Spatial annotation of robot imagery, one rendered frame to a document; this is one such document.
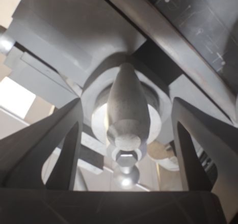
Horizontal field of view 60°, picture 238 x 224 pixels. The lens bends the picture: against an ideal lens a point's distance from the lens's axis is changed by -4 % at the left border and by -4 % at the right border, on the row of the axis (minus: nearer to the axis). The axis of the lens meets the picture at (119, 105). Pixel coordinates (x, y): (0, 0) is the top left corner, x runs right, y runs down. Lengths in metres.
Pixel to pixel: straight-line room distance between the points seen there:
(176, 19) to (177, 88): 0.08
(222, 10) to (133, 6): 0.09
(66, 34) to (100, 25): 0.04
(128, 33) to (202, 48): 0.08
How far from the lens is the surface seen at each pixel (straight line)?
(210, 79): 0.27
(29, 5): 0.24
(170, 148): 0.80
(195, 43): 0.25
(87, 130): 0.45
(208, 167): 0.95
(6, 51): 0.44
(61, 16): 0.23
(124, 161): 0.19
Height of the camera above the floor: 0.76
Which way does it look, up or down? 28 degrees up
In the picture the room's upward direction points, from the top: 131 degrees counter-clockwise
